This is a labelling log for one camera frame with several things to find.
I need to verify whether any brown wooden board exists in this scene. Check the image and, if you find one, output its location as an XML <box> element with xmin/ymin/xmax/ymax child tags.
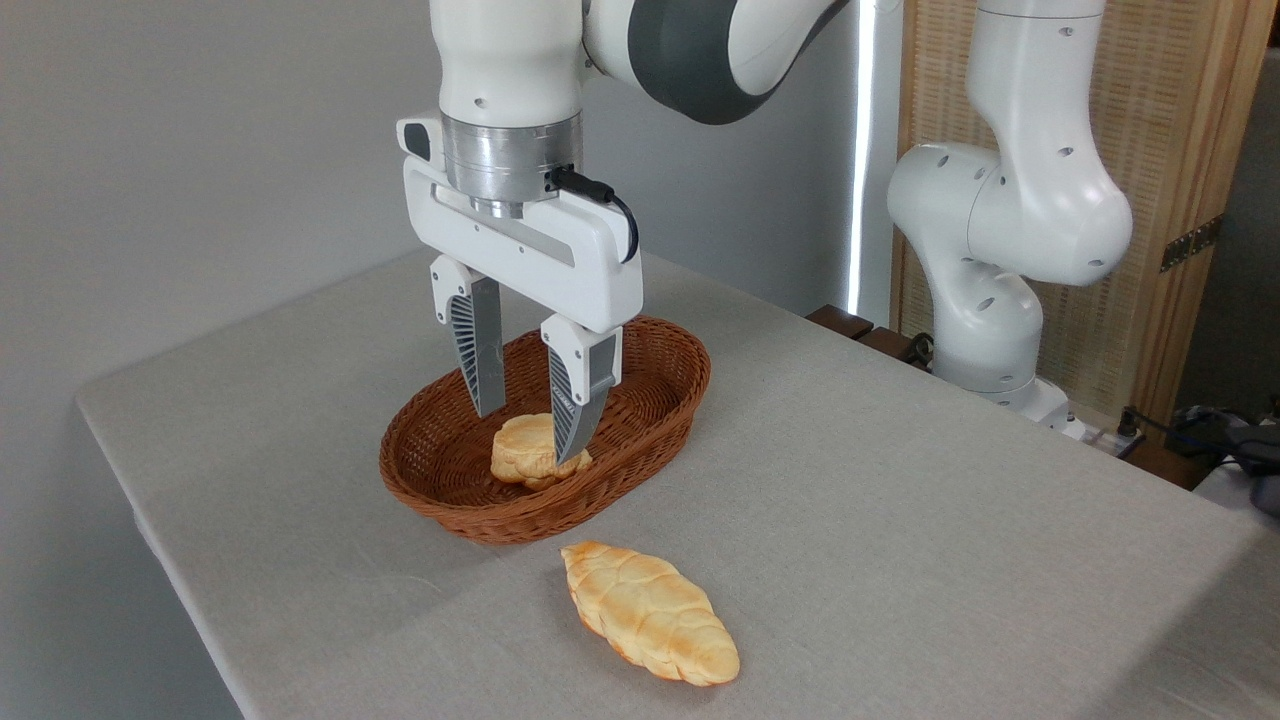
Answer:
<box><xmin>1120</xmin><ymin>440</ymin><xmax>1218</xmax><ymax>492</ymax></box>

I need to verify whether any white power strip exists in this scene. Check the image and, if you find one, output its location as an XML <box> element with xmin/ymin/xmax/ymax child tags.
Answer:
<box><xmin>1083</xmin><ymin>424</ymin><xmax>1147</xmax><ymax>460</ymax></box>

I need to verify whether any dark bundle of cables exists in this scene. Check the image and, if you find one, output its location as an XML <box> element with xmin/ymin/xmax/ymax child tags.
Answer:
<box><xmin>1135</xmin><ymin>398</ymin><xmax>1280</xmax><ymax>517</ymax></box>

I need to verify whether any bamboo screen with wooden frame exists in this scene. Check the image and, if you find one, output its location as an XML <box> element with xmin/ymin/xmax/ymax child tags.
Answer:
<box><xmin>890</xmin><ymin>0</ymin><xmax>1279</xmax><ymax>431</ymax></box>

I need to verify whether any round bread bun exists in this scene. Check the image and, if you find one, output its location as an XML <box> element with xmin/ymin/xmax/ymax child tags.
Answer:
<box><xmin>490</xmin><ymin>413</ymin><xmax>593</xmax><ymax>491</ymax></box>

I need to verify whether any long braided bread loaf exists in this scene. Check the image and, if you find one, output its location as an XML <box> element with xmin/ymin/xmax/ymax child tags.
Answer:
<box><xmin>560</xmin><ymin>541</ymin><xmax>741</xmax><ymax>688</ymax></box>

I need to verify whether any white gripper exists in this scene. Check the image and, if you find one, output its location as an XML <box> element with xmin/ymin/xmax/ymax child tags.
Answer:
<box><xmin>397</xmin><ymin>112</ymin><xmax>644</xmax><ymax>468</ymax></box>

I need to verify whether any metal screen hinge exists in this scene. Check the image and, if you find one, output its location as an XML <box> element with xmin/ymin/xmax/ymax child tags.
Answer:
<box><xmin>1160</xmin><ymin>214</ymin><xmax>1224</xmax><ymax>273</ymax></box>

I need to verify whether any grey tablecloth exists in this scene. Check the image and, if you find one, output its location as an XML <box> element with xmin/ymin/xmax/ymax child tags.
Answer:
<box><xmin>75</xmin><ymin>248</ymin><xmax>1280</xmax><ymax>720</ymax></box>

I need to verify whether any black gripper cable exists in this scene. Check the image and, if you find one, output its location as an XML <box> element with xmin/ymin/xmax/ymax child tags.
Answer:
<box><xmin>545</xmin><ymin>165</ymin><xmax>641</xmax><ymax>265</ymax></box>

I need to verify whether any dark brown wooden block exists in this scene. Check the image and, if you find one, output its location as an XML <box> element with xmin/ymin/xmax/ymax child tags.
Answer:
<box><xmin>806</xmin><ymin>304</ymin><xmax>874</xmax><ymax>341</ymax></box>
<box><xmin>858</xmin><ymin>326</ymin><xmax>923</xmax><ymax>364</ymax></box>

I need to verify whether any brown wicker oval basket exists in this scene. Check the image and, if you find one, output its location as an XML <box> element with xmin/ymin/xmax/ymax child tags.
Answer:
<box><xmin>379</xmin><ymin>315</ymin><xmax>712</xmax><ymax>546</ymax></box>

